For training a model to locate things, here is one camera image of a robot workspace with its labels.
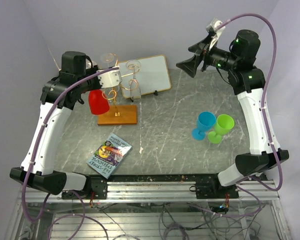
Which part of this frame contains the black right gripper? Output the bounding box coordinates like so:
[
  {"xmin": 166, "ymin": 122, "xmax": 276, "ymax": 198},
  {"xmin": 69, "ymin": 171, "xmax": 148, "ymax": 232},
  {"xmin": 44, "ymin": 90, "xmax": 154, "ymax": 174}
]
[{"xmin": 176, "ymin": 34, "xmax": 239, "ymax": 78}]

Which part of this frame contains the clear smooth wine glass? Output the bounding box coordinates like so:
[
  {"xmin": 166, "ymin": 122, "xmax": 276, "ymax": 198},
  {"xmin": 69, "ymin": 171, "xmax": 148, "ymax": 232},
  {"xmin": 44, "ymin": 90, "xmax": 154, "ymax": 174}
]
[{"xmin": 100, "ymin": 53, "xmax": 119, "ymax": 69}]

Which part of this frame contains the aluminium rail frame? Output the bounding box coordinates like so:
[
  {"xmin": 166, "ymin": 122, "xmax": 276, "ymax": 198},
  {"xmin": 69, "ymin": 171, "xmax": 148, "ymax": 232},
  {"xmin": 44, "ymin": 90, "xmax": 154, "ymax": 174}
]
[{"xmin": 8, "ymin": 174, "xmax": 292, "ymax": 240}]

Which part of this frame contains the green plastic goblet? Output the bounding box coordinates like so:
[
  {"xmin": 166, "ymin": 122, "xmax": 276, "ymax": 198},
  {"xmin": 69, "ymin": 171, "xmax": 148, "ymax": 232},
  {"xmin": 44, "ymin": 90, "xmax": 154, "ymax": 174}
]
[{"xmin": 207, "ymin": 114, "xmax": 235, "ymax": 144}]

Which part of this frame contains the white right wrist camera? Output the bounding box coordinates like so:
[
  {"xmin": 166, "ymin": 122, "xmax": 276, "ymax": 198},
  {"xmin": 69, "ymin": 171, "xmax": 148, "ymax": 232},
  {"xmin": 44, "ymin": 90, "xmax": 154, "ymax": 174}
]
[{"xmin": 205, "ymin": 18, "xmax": 226, "ymax": 50}]

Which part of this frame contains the colourful treehouse book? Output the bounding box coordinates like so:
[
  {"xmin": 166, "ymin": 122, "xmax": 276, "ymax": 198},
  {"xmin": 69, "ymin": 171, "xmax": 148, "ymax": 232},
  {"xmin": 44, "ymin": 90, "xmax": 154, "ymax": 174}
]
[{"xmin": 87, "ymin": 133, "xmax": 132, "ymax": 179}]

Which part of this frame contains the gold framed whiteboard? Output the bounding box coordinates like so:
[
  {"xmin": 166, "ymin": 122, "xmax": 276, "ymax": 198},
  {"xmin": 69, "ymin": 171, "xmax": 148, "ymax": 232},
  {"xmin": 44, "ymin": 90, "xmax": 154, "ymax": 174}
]
[{"xmin": 118, "ymin": 54, "xmax": 172, "ymax": 99}]

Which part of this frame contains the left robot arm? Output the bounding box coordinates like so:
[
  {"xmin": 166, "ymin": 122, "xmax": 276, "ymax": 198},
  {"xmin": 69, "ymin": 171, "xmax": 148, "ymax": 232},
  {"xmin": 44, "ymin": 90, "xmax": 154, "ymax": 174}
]
[{"xmin": 9, "ymin": 51, "xmax": 101, "ymax": 199}]

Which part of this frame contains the gold wire glass rack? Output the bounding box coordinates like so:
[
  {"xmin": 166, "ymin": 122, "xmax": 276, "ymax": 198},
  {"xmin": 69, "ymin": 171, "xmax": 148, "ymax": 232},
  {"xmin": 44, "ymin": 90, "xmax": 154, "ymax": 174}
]
[{"xmin": 99, "ymin": 53, "xmax": 141, "ymax": 117}]

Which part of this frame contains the red plastic goblet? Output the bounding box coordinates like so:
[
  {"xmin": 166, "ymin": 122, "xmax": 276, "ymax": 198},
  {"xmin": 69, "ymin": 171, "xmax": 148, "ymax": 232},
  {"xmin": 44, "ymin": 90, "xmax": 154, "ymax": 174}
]
[{"xmin": 88, "ymin": 89, "xmax": 110, "ymax": 116}]

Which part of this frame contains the wooden rack base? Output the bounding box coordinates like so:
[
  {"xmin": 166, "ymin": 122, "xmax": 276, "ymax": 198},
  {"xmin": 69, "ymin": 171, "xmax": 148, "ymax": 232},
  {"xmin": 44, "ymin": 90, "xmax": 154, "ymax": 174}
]
[{"xmin": 97, "ymin": 105, "xmax": 137, "ymax": 126}]

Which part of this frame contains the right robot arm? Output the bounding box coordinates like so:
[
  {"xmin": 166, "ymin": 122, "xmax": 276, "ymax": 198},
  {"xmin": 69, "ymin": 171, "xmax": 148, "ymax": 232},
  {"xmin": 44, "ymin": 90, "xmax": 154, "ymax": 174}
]
[{"xmin": 176, "ymin": 29, "xmax": 289, "ymax": 198}]

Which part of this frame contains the blue plastic goblet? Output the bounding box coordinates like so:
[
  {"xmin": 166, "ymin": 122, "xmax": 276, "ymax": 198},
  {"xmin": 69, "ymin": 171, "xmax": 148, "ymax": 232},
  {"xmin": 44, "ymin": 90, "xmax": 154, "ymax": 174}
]
[{"xmin": 191, "ymin": 111, "xmax": 216, "ymax": 141}]

